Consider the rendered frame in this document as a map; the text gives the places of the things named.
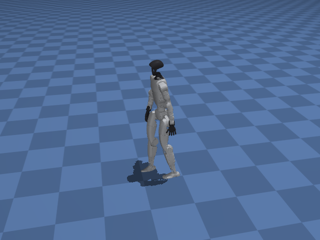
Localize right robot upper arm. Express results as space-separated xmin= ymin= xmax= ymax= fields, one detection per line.
xmin=148 ymin=75 xmax=153 ymax=97

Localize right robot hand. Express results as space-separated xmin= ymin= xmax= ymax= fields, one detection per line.
xmin=145 ymin=106 xmax=151 ymax=122

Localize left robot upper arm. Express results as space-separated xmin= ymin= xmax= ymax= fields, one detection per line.
xmin=158 ymin=82 xmax=171 ymax=109

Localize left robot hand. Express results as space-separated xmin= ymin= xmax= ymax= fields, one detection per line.
xmin=166 ymin=121 xmax=176 ymax=136

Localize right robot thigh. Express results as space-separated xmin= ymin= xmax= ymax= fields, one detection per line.
xmin=146 ymin=110 xmax=159 ymax=146

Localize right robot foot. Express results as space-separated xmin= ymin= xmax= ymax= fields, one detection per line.
xmin=141 ymin=165 xmax=156 ymax=172

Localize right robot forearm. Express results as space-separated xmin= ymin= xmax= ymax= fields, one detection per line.
xmin=146 ymin=94 xmax=154 ymax=110

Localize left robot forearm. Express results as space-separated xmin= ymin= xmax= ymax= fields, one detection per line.
xmin=166 ymin=103 xmax=174 ymax=125

